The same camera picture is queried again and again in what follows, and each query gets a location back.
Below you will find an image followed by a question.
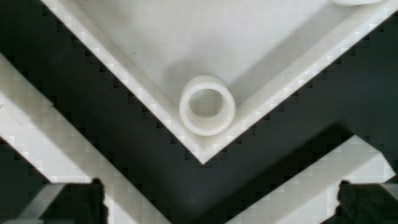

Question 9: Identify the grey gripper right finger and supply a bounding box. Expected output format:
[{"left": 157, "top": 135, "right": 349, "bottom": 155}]
[{"left": 381, "top": 183, "right": 398, "bottom": 200}]

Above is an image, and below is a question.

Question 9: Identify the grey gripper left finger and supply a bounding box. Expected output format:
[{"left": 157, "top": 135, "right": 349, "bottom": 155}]
[{"left": 12, "top": 184, "right": 65, "bottom": 224}]

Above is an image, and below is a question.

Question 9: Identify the white square tabletop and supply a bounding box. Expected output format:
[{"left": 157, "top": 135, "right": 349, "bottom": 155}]
[{"left": 40, "top": 0, "right": 398, "bottom": 161}]

